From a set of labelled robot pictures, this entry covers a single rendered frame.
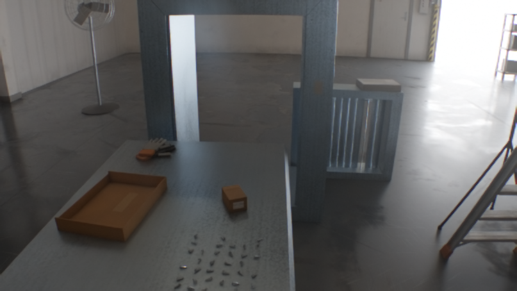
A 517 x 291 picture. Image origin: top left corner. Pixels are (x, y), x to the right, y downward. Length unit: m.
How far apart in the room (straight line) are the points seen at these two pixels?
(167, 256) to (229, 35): 9.16
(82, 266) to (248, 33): 9.18
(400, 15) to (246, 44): 4.05
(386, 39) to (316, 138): 8.07
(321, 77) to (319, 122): 0.28
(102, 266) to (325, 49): 1.65
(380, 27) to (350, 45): 0.90
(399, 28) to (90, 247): 9.63
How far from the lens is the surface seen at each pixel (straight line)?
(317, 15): 2.25
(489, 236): 2.53
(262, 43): 10.15
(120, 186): 1.83
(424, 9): 10.40
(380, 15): 10.25
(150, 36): 2.43
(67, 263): 1.42
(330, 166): 3.35
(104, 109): 5.45
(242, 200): 1.54
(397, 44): 10.41
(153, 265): 1.32
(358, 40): 10.21
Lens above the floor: 1.48
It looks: 22 degrees down
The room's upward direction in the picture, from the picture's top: straight up
